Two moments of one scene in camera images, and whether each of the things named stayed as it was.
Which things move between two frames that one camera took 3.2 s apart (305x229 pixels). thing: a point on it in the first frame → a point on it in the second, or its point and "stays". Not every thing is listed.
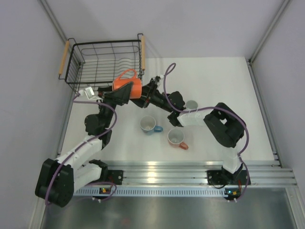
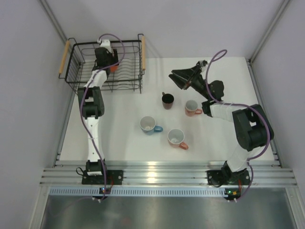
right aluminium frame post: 283,7 stays
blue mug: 147,125 stays
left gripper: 120,96 → 114,60
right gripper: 148,92 → 187,74
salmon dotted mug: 176,137 stays
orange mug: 136,90 → 112,68
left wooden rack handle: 64,57 stays
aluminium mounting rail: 195,173 stays
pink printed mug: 192,104 stays
